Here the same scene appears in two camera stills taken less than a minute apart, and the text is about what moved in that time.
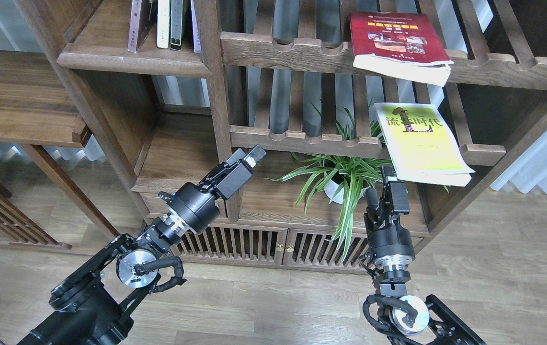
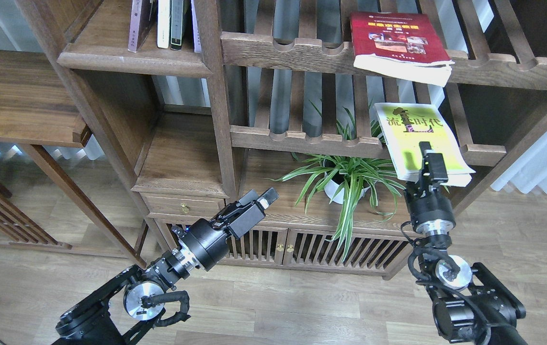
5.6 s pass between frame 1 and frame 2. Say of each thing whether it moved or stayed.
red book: stayed
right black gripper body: moved
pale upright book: stayed
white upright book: stayed
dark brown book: stayed
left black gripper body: moved
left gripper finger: moved
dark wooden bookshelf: stayed
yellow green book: stayed
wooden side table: stayed
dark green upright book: stayed
